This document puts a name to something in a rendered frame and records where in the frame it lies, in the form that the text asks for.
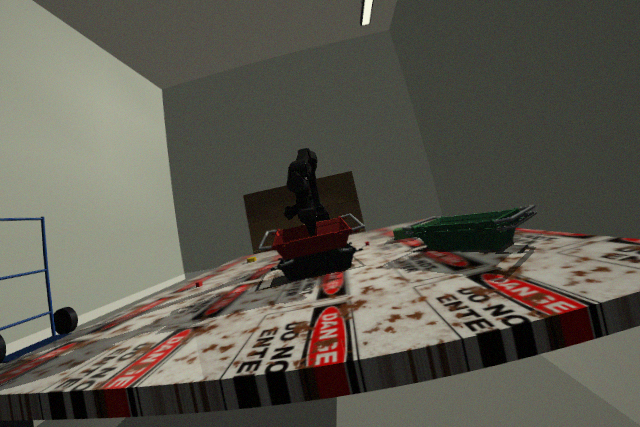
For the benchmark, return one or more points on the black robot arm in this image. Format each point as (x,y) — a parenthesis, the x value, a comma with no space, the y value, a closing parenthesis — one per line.
(304,166)

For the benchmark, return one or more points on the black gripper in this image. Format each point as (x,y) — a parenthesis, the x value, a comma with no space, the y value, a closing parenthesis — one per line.
(307,213)

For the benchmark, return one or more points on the green rectangular block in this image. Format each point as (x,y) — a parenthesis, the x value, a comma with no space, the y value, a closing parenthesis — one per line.
(399,233)

